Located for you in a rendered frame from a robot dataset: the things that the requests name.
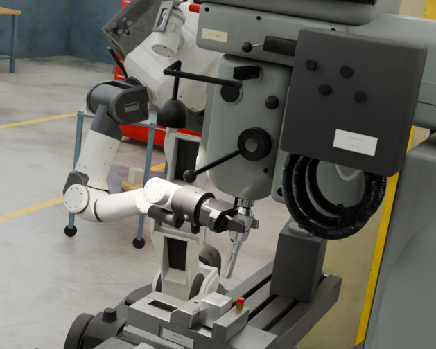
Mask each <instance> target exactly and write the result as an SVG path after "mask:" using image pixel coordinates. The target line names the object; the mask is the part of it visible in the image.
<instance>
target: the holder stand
mask: <svg viewBox="0 0 436 349"><path fill-rule="evenodd" d="M327 241H328V240H327V239H322V238H318V237H315V235H311V233H309V232H307V231H306V230H304V229H303V228H302V227H301V226H300V225H298V223H297V222H296V221H295V220H294V218H293V217H292V216H291V217H290V218H289V220H288V221H287V222H286V224H285V226H284V227H283V228H282V230H281V231H280V233H279V237H278V241H277V249H276V253H275V258H274V266H273V270H272V278H271V283H270V291H269V292H270V293H271V294H276V295H280V296H285V297H288V298H293V299H296V300H299V301H304V302H307V303H309V302H310V300H311V298H312V295H313V293H314V291H315V288H316V286H317V284H318V281H319V279H320V276H321V274H322V267H323V263H324V256H325V252H326V245H327Z"/></svg>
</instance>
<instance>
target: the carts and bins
mask: <svg viewBox="0 0 436 349"><path fill-rule="evenodd" d="M158 109H159V108H158V107H157V106H156V105H154V104H153V103H152V101H150V102H149V103H148V113H149V119H148V120H146V121H142V122H139V123H134V124H131V125H138V126H143V127H149V134H148V145H147V152H146V164H145V169H141V168H132V167H127V166H123V165H115V164H112V166H111V168H110V171H109V174H108V176H107V179H106V182H107V185H108V187H109V190H110V193H111V194H120V193H126V192H129V191H132V190H137V189H141V188H142V189H144V188H145V185H146V184H147V182H148V181H149V180H151V179H152V178H160V179H163V180H165V181H166V180H167V172H168V162H167V160H166V162H165V168H164V172H157V171H152V170H150V165H151V159H152V147H153V141H154V135H155V128H156V126H158V124H157V123H156V122H157V112H158ZM77 116H78V119H77V127H76V143H75V151H74V160H73V170H75V167H76V164H77V162H78V159H79V156H80V149H81V140H82V125H83V117H87V118H94V117H95V115H94V114H92V113H91V112H90V111H89V110H88V108H87V103H86V108H85V109H83V110H81V111H80V110H79V111H78V113H77ZM144 219H145V215H139V225H138V231H137V237H136V238H135V239H133V242H132V243H133V246H134V247H135V248H137V249H141V248H143V247H144V245H145V243H146V241H145V239H144V238H143V226H144ZM74 220H75V214H74V213H70V212H69V223H68V225H67V226H66V227H65V228H64V233H65V235H67V236H69V237H73V236H74V235H75V234H76V233H77V228H76V227H75V226H74Z"/></svg>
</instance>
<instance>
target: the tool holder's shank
mask: <svg viewBox="0 0 436 349"><path fill-rule="evenodd" d="M242 243H243V242H238V241H235V240H233V239H231V238H230V242H229V251H228V254H227V258H226V261H225V266H224V268H223V272H222V277H223V278H225V279H230V278H231V277H232V272H233V270H234V265H235V263H236V259H237V255H238V252H239V250H240V248H241V245H242Z"/></svg>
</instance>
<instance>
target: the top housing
mask: <svg viewBox="0 0 436 349"><path fill-rule="evenodd" d="M199 1H208V2H212V3H220V4H225V5H229V6H238V7H242V8H250V9H255V10H263V11H268V12H275V13H280V14H285V15H293V16H298V17H305V18H311V19H319V20H324V21H332V22H336V23H341V24H349V25H355V26H359V25H363V24H366V23H368V22H370V21H371V20H372V19H373V18H375V16H377V14H378V13H392V14H398V13H399V9H400V5H401V0H377V2H376V4H375V5H374V6H373V5H369V4H367V5H366V4H362V3H361V4H359V3H356V2H355V3H354V2H347V1H341V0H340V1H338V0H199Z"/></svg>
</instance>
